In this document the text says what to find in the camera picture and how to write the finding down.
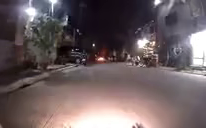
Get dark parked car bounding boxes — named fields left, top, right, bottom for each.
left=56, top=48, right=89, bottom=66

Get grey asphalt road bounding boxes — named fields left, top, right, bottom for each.
left=0, top=61, right=206, bottom=128

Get group of parked vehicles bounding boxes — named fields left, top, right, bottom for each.
left=125, top=53, right=160, bottom=68

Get leafy tree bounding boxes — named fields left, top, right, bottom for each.
left=24, top=13, right=66, bottom=70

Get tall dark building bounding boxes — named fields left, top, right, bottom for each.
left=154, top=0, right=195, bottom=69

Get pale kerb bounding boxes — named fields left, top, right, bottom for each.
left=0, top=63, right=80, bottom=95

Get brightly lit shop building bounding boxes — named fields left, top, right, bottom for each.
left=189, top=13, right=206, bottom=68

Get wall with red pillar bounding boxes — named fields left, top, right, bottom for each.
left=0, top=0, right=27, bottom=74

